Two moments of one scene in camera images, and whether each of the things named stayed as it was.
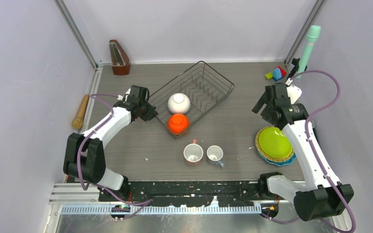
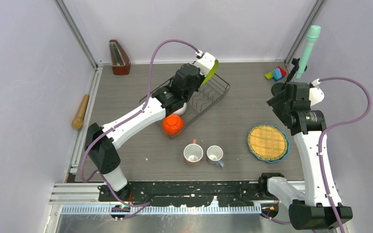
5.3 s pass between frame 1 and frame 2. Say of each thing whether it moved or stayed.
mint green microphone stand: stayed
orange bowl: moved
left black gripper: moved
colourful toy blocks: stayed
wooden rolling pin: stayed
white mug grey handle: stayed
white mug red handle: stayed
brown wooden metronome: stayed
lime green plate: moved
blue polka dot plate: moved
